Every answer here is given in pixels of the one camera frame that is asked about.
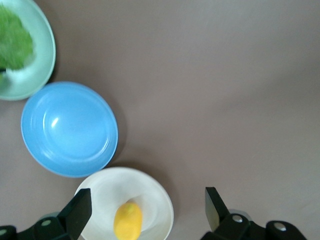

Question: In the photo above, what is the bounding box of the brown table cover sheet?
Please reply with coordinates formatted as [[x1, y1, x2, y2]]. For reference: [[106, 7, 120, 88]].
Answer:
[[0, 0, 320, 240]]

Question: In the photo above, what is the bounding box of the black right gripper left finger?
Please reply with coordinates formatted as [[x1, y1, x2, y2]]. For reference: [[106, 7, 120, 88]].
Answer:
[[0, 187, 92, 240]]

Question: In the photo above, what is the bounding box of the yellow lemon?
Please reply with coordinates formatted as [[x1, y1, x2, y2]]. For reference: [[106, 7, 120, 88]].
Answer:
[[113, 201, 143, 240]]

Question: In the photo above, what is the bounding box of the pale green plate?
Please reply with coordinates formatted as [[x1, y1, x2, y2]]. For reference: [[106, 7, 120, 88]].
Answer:
[[0, 0, 57, 101]]

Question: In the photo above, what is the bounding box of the beige plate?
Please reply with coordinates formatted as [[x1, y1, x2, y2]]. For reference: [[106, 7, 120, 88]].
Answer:
[[74, 166, 175, 240]]

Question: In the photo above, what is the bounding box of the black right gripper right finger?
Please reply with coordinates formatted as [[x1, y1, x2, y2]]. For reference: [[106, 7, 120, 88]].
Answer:
[[199, 186, 308, 240]]

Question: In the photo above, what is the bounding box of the blue plate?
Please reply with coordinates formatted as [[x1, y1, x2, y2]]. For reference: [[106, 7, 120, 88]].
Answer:
[[20, 81, 119, 179]]

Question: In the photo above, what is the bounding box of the green lettuce leaf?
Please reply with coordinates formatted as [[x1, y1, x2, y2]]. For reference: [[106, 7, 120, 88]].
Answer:
[[0, 3, 35, 71]]

